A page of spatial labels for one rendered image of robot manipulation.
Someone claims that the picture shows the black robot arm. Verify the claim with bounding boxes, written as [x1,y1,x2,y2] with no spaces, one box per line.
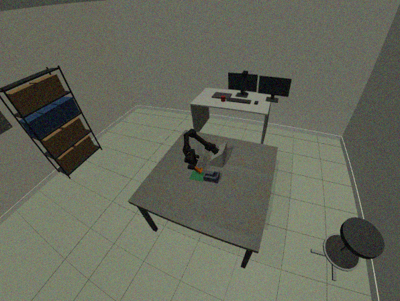
[183,129,219,164]

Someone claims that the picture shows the orange l-shaped block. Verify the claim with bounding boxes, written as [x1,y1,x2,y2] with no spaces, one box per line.
[194,166,203,174]

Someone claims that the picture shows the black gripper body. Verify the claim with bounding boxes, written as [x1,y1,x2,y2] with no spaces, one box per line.
[187,155,199,170]

